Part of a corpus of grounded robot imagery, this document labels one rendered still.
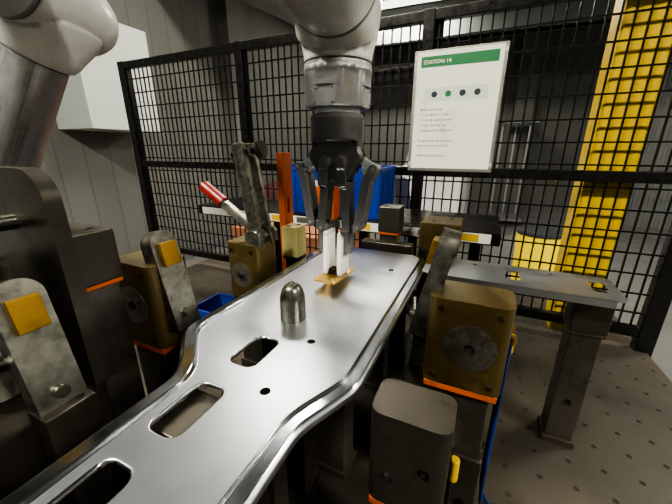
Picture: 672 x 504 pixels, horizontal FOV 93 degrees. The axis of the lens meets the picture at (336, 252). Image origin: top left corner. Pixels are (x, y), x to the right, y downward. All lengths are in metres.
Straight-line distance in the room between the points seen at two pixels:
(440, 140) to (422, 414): 0.79
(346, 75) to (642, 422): 0.83
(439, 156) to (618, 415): 0.71
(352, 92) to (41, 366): 0.42
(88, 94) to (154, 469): 2.79
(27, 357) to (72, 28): 0.62
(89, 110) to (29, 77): 2.06
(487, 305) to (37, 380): 0.43
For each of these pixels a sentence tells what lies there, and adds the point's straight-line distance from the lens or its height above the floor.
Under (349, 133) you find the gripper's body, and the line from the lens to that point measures 0.44.
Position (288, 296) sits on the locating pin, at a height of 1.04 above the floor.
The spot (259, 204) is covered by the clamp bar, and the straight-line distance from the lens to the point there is 0.57.
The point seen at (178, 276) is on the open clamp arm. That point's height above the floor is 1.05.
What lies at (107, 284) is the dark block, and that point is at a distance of 0.45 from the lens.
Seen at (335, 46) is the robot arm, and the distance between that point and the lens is 0.44.
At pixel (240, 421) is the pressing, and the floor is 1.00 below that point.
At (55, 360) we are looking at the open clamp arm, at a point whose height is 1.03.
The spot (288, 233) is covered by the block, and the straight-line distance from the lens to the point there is 0.61.
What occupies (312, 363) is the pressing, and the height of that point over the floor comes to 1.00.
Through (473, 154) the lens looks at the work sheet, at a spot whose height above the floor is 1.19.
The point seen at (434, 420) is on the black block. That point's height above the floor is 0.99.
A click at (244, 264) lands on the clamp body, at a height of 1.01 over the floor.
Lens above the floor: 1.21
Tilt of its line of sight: 18 degrees down
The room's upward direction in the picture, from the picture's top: straight up
